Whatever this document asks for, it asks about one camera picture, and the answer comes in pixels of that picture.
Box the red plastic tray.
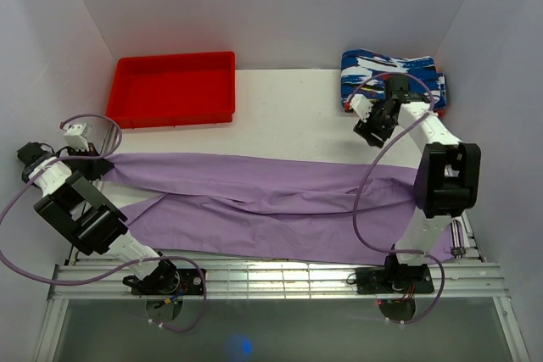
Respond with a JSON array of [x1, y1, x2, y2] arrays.
[[106, 51, 236, 129]]

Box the blue patterned folded trousers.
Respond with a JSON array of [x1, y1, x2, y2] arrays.
[[340, 49, 447, 112]]

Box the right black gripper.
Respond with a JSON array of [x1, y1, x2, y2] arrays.
[[352, 101, 395, 149]]

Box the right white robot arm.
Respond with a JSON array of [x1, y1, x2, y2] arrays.
[[346, 73, 481, 300]]

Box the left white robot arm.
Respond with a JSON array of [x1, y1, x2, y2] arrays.
[[17, 142, 181, 295]]

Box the red folded trousers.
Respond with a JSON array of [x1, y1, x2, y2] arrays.
[[434, 109, 446, 119]]

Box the purple trousers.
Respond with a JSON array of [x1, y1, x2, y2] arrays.
[[104, 152, 453, 265]]

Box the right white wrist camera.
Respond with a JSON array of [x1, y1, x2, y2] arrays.
[[345, 93, 373, 122]]

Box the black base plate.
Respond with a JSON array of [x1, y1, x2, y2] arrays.
[[122, 268, 204, 296], [355, 265, 434, 294]]

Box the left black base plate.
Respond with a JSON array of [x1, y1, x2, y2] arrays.
[[122, 268, 204, 296]]

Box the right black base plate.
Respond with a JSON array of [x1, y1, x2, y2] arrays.
[[355, 265, 434, 294]]

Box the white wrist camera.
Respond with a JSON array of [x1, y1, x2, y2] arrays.
[[345, 93, 373, 122], [61, 122, 93, 152]]

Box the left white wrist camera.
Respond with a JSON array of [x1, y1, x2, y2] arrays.
[[61, 122, 93, 152]]

